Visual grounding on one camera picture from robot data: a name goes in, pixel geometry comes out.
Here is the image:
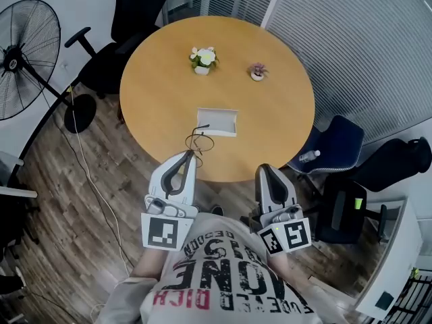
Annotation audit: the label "person's right forearm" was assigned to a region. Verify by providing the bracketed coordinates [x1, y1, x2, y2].
[268, 253, 298, 283]

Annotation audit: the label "white window blinds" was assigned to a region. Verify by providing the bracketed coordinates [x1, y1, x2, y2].
[261, 0, 432, 144]

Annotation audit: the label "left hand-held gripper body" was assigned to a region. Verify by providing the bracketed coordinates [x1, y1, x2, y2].
[140, 194, 199, 251]

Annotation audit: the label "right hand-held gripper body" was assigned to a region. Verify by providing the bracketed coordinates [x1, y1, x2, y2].
[250, 202, 312, 255]

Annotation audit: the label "blue fabric chair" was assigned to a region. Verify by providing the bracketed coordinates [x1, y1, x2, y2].
[286, 114, 365, 175]

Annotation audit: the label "black armrest office chair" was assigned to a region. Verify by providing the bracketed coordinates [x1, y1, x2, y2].
[63, 0, 173, 101]

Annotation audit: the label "white partition desk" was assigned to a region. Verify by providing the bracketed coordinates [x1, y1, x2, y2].
[354, 196, 425, 315]

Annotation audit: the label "long white floor cable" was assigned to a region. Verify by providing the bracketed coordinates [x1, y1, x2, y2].
[69, 86, 131, 273]

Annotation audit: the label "black high-back office chair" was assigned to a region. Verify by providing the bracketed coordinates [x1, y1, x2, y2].
[303, 136, 432, 246]

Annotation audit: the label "black metal rack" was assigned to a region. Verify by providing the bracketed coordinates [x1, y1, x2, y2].
[387, 275, 432, 324]

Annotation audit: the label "person's left forearm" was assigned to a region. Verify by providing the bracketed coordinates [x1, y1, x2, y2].
[130, 246, 169, 279]

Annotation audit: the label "black wire eyeglasses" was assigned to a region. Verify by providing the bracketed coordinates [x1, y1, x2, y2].
[184, 123, 215, 168]

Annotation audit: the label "small pink potted plant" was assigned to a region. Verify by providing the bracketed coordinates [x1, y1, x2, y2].
[247, 61, 270, 82]

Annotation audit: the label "dark green box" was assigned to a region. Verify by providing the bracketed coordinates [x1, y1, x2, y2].
[375, 291, 395, 312]

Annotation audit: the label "black standing fan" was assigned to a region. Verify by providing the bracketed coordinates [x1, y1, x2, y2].
[0, 0, 98, 134]

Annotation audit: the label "clear plastic water bottle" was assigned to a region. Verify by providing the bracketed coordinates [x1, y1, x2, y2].
[298, 149, 321, 164]

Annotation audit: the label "person's printed beige t-shirt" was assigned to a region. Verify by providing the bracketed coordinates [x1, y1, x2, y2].
[96, 213, 348, 324]

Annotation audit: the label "white glasses case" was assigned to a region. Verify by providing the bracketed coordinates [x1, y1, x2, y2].
[196, 107, 239, 138]

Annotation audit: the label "white flower potted plant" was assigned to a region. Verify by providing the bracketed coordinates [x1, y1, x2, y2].
[188, 45, 220, 76]

